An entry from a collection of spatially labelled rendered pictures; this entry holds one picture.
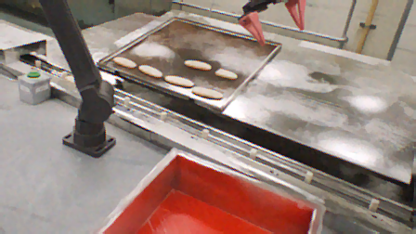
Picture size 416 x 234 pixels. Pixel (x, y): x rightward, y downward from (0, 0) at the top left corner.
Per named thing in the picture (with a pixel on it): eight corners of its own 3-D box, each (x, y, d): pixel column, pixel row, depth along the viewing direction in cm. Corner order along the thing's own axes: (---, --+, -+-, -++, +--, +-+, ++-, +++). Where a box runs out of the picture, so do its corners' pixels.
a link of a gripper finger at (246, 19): (249, 51, 82) (234, 13, 82) (277, 40, 83) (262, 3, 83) (261, 46, 76) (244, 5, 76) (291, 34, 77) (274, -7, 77)
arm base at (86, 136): (60, 143, 96) (97, 159, 91) (59, 116, 92) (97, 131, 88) (83, 129, 103) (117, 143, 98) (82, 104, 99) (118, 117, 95)
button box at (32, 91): (18, 107, 117) (15, 75, 113) (38, 98, 123) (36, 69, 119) (34, 116, 113) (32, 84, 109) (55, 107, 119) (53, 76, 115)
